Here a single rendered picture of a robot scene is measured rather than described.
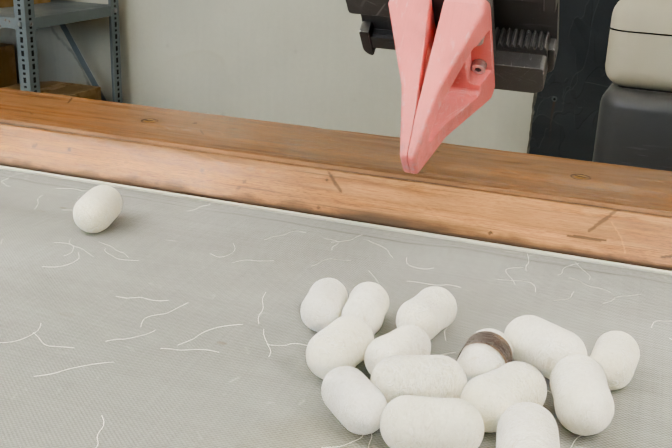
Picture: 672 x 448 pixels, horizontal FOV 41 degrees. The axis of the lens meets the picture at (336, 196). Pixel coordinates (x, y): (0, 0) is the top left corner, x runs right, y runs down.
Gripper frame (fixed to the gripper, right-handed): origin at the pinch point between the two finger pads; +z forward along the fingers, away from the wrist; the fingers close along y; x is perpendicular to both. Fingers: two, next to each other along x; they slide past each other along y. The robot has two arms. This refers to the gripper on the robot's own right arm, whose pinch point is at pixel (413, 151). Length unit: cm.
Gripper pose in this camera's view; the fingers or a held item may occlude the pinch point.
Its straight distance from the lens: 40.9
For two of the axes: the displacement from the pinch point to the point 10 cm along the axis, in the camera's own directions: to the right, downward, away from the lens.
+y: 9.4, 1.5, -3.0
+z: -2.8, 8.4, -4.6
